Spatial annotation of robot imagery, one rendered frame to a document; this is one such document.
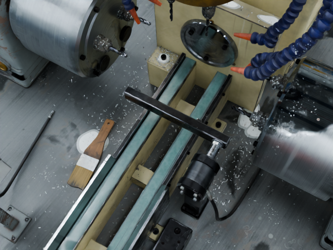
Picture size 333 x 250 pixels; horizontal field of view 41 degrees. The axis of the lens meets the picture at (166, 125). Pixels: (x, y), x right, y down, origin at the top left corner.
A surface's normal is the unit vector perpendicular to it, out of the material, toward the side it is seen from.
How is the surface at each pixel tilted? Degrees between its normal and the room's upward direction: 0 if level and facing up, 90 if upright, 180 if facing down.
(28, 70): 90
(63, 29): 47
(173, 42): 90
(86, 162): 0
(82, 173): 2
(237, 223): 0
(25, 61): 90
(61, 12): 36
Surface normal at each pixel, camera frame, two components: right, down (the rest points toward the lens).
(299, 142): -0.38, 0.27
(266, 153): -0.48, 0.58
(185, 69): -0.03, -0.44
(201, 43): -0.51, 0.78
